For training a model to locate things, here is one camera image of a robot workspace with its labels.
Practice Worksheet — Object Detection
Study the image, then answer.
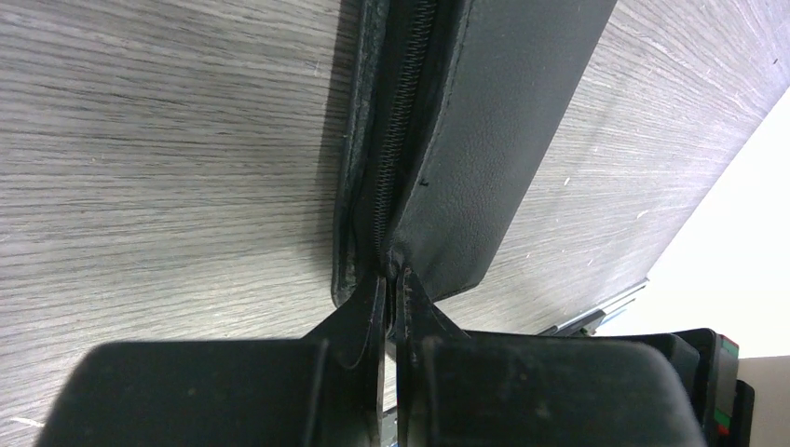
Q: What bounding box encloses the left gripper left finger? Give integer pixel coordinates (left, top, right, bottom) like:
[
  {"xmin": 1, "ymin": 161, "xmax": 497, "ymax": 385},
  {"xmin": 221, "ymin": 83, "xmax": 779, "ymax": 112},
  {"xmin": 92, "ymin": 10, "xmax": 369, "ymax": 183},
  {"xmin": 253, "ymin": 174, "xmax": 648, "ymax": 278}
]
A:
[{"xmin": 37, "ymin": 275, "xmax": 388, "ymax": 446}]

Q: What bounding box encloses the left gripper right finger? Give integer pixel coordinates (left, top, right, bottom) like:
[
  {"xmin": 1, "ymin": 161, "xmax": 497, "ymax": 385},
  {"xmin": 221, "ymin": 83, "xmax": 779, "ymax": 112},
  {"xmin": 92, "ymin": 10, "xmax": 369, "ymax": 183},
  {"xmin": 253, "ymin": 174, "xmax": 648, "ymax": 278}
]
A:
[{"xmin": 395, "ymin": 268, "xmax": 704, "ymax": 446}]

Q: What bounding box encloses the black zip tool case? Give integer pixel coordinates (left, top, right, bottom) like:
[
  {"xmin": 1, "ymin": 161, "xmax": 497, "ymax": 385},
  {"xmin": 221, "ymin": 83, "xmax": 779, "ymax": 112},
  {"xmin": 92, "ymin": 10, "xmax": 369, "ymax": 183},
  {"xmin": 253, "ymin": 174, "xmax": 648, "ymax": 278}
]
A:
[{"xmin": 332, "ymin": 1, "xmax": 615, "ymax": 305}]

